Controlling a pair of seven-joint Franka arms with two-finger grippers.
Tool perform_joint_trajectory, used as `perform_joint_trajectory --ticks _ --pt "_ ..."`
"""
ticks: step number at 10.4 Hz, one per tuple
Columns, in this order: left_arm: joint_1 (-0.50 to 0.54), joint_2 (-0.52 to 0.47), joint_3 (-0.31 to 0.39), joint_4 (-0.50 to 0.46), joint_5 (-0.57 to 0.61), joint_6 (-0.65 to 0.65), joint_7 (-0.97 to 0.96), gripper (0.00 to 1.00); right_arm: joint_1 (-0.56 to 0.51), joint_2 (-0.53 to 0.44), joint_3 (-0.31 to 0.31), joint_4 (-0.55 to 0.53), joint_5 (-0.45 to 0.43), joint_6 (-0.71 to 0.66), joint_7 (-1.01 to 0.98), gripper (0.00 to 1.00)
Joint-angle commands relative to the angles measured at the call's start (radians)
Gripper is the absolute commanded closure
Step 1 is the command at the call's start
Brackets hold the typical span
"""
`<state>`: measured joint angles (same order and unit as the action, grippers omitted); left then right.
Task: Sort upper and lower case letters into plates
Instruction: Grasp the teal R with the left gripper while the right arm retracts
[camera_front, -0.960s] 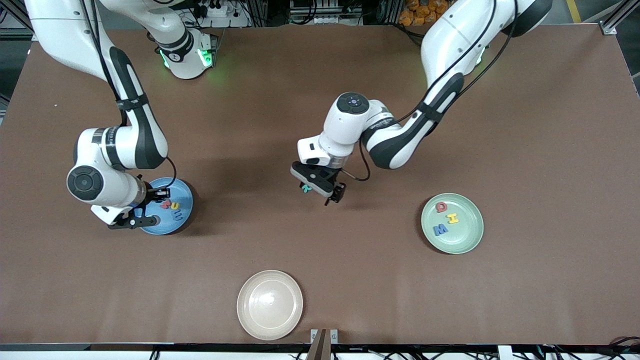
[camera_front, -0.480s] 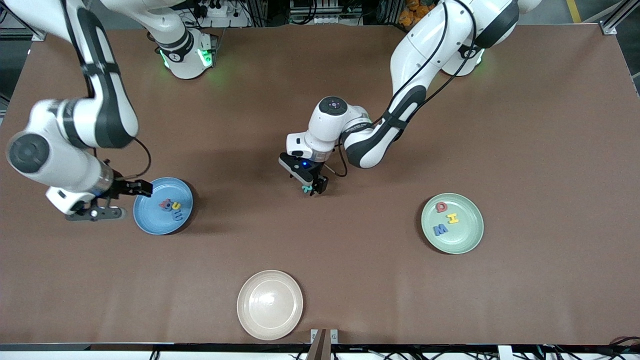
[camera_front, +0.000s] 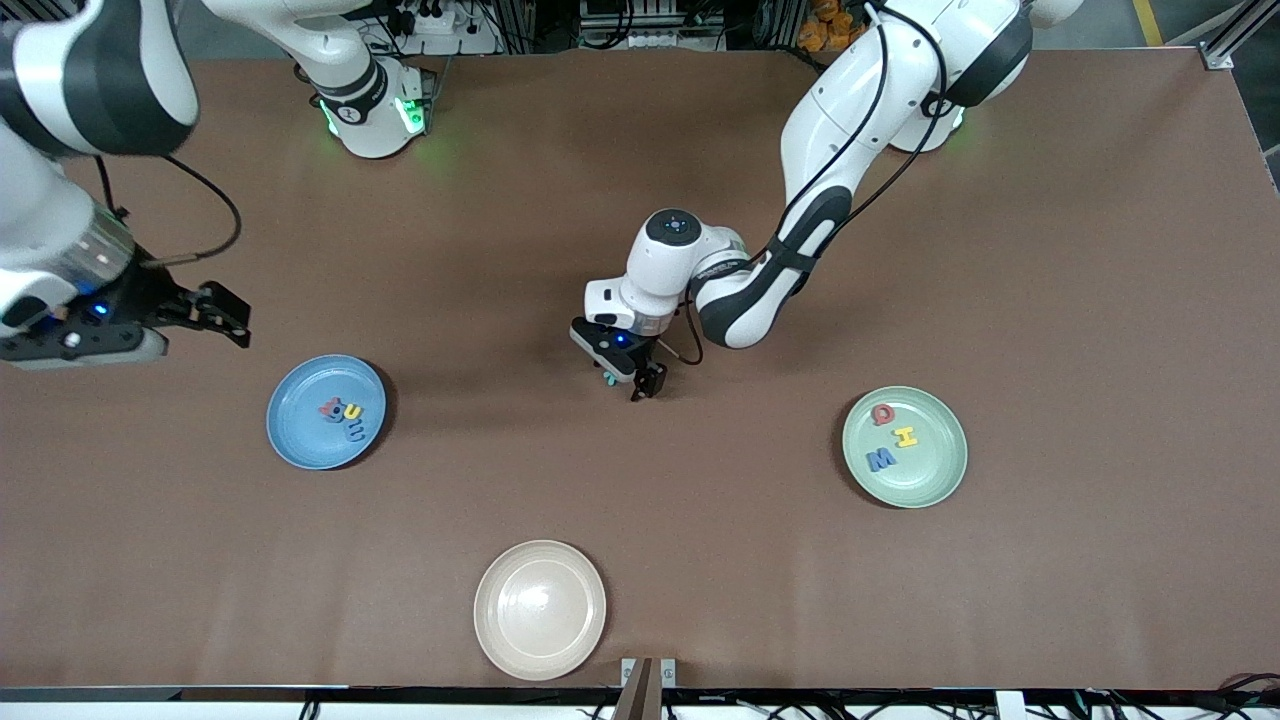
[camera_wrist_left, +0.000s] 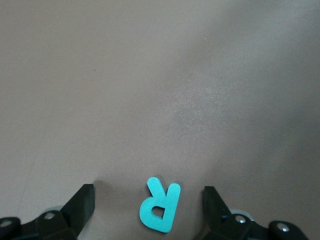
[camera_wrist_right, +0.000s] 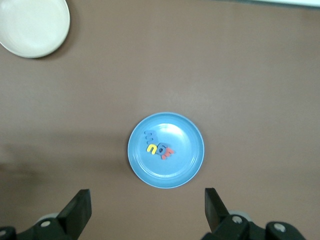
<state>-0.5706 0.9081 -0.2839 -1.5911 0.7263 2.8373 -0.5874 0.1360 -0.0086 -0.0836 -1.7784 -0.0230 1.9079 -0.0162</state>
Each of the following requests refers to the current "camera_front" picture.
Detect green plate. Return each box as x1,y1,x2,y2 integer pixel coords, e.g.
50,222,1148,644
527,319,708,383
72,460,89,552
841,385,969,510

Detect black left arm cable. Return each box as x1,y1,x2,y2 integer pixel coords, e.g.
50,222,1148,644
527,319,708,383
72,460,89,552
652,0,951,366

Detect orange packaged items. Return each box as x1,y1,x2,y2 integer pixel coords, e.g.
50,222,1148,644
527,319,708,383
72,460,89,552
798,0,869,53

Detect table edge rail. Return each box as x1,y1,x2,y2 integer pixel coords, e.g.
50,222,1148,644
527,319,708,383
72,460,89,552
0,686,1280,720

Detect blue plate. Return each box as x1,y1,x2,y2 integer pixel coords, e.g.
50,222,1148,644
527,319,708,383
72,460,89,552
265,354,388,472

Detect aluminium frame post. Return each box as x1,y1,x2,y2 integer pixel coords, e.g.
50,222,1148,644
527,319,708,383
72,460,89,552
1203,0,1280,71

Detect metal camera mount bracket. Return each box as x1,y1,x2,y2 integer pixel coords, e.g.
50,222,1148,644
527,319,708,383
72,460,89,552
620,657,678,720

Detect beige plate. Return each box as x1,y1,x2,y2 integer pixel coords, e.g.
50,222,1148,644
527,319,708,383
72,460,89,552
473,539,608,683

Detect white power strip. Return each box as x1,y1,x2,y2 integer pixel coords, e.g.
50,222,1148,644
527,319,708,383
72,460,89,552
385,0,501,56

